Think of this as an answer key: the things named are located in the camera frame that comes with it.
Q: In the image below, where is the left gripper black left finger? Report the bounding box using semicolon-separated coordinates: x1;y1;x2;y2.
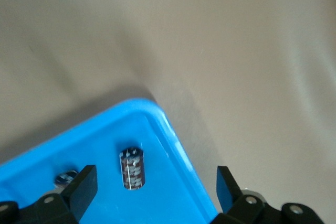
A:
0;165;99;224

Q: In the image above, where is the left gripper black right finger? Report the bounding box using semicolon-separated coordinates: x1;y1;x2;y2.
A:
209;166;322;224

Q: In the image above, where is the maroon electrolytic capacitor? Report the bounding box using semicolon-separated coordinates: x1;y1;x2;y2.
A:
119;146;147;190
54;170;79;189

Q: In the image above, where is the blue plastic tray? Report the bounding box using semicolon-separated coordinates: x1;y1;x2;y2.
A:
0;98;220;224

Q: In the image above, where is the brown table mat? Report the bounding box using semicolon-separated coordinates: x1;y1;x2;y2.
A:
0;0;336;224

